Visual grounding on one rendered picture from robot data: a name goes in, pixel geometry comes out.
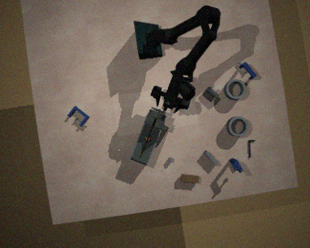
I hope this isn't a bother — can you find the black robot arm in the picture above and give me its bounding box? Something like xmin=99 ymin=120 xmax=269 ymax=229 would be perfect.
xmin=145 ymin=5 xmax=221 ymax=109

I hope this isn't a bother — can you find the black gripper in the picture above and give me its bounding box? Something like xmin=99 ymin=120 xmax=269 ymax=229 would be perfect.
xmin=151 ymin=85 xmax=191 ymax=113

